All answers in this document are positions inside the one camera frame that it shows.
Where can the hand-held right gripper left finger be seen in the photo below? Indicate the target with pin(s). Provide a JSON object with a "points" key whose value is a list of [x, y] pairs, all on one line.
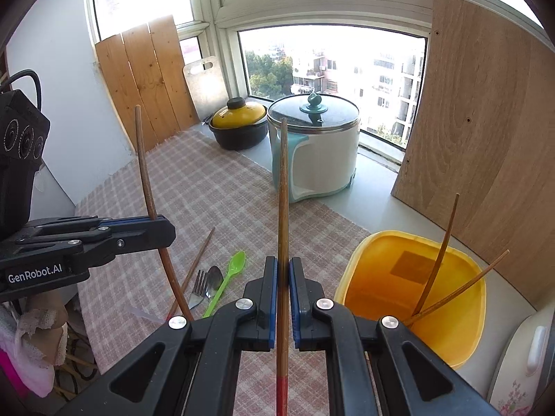
{"points": [[271, 307]]}

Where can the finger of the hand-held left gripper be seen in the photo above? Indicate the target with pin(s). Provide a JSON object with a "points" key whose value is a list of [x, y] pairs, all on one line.
{"points": [[143, 236], [78, 222]]}

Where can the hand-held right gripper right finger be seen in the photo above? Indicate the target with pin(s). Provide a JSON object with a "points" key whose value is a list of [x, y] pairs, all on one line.
{"points": [[296, 307]]}

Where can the curved brown wooden chopstick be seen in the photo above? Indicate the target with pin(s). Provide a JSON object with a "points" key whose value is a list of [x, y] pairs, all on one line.
{"points": [[444, 242], [143, 160], [472, 279]]}

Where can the red-tipped wooden chopstick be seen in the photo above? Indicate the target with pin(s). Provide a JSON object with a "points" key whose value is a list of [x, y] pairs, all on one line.
{"points": [[283, 182], [199, 255]]}

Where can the yellow plastic container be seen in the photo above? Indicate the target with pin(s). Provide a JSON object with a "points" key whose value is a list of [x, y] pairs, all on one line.
{"points": [[455, 312]]}

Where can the green plastic spoon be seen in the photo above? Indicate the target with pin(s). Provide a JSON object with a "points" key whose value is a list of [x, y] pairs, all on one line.
{"points": [[236, 264]]}

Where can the metal spoon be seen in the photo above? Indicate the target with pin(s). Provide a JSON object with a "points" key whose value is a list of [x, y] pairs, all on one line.
{"points": [[215, 279]]}

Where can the metal fork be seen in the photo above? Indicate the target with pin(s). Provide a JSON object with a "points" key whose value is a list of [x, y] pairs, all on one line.
{"points": [[198, 286]]}

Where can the pink plaid tablecloth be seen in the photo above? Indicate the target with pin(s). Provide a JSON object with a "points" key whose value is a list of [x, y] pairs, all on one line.
{"points": [[217, 190]]}

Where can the white lace cloth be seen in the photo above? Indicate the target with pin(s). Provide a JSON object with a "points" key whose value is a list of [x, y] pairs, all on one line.
{"points": [[30, 325]]}

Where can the pine plank board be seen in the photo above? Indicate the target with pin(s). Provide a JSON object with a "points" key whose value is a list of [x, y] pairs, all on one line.
{"points": [[143, 78]]}

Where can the black clay pot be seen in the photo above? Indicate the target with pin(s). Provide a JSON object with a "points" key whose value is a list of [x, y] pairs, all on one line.
{"points": [[240, 136]]}

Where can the white and teal cooking pot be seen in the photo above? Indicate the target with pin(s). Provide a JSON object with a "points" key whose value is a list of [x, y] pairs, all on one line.
{"points": [[329, 160]]}

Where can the yellow pot lid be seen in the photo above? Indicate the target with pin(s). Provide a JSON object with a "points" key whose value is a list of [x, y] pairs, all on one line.
{"points": [[238, 115]]}

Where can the grey cutting board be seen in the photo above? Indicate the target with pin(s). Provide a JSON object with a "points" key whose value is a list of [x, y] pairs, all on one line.
{"points": [[208, 91]]}

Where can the pink cloth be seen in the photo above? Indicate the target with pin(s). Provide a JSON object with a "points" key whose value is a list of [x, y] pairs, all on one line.
{"points": [[21, 377]]}

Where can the glass lid with teal knob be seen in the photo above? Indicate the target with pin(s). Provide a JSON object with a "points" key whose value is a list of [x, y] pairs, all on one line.
{"points": [[303, 115]]}

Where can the white floral appliance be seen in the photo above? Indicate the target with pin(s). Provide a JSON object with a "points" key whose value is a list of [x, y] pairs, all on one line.
{"points": [[516, 377]]}

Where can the wood laminate board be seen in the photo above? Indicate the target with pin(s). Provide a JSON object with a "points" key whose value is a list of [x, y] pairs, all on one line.
{"points": [[477, 117]]}

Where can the white window frame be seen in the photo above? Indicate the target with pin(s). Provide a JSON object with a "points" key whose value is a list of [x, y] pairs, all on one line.
{"points": [[303, 4]]}

